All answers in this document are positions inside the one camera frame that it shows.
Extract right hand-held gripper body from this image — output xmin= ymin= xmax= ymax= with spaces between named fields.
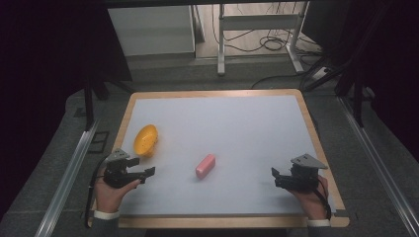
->
xmin=282 ymin=153 xmax=329 ymax=194

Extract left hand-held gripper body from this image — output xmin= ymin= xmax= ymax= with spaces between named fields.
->
xmin=103 ymin=147 xmax=146 ymax=190

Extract orange mango-shaped object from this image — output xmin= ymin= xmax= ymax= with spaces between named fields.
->
xmin=132 ymin=123 xmax=159 ymax=158

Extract pink soap bar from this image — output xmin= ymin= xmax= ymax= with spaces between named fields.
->
xmin=195 ymin=153 xmax=217 ymax=181

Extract person's left hand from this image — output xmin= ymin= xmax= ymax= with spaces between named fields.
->
xmin=94 ymin=167 xmax=141 ymax=214

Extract person's right hand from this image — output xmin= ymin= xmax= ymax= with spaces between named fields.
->
xmin=289 ymin=175 xmax=331 ymax=221

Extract white table mat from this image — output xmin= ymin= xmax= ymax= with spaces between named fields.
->
xmin=119 ymin=95 xmax=338 ymax=217

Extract white power strip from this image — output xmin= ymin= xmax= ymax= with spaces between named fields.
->
xmin=311 ymin=66 xmax=332 ymax=81

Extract white cabinet panel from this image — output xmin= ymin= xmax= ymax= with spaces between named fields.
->
xmin=107 ymin=5 xmax=197 ymax=57

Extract black square bracket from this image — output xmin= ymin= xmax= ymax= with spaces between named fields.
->
xmin=88 ymin=130 xmax=111 ymax=155

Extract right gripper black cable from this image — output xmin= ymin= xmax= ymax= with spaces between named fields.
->
xmin=309 ymin=177 xmax=333 ymax=221

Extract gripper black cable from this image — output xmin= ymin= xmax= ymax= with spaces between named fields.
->
xmin=309 ymin=177 xmax=333 ymax=221
xmin=84 ymin=157 xmax=111 ymax=229

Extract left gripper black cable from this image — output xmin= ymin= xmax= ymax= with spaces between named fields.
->
xmin=84 ymin=157 xmax=111 ymax=229

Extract aluminium rail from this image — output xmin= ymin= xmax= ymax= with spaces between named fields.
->
xmin=34 ymin=118 xmax=101 ymax=237
xmin=338 ymin=96 xmax=419 ymax=237

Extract black floor cables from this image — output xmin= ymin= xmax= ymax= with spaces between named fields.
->
xmin=211 ymin=2 xmax=323 ymax=55

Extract white desk frame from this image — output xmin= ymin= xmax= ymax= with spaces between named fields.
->
xmin=216 ymin=1 xmax=310 ymax=77

